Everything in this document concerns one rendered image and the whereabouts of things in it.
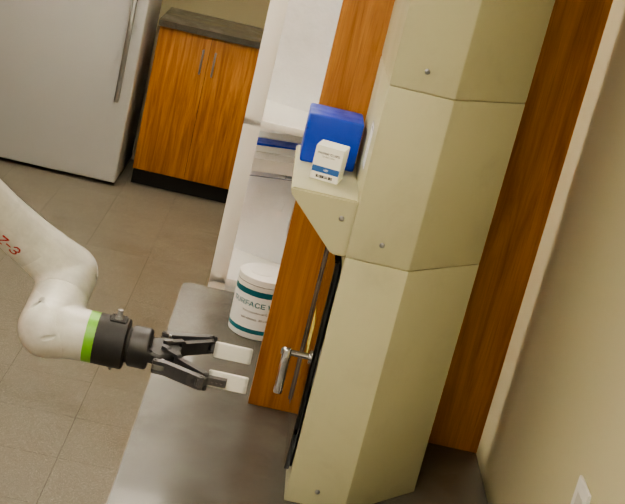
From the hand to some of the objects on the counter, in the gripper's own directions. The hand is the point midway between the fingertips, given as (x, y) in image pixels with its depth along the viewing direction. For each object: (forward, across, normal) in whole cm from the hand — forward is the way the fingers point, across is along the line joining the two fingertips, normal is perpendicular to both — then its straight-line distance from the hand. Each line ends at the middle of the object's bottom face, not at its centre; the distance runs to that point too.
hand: (240, 369), depth 223 cm
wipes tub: (+3, +72, +22) cm, 75 cm away
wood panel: (+28, +32, +21) cm, 48 cm away
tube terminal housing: (+25, +10, +21) cm, 34 cm away
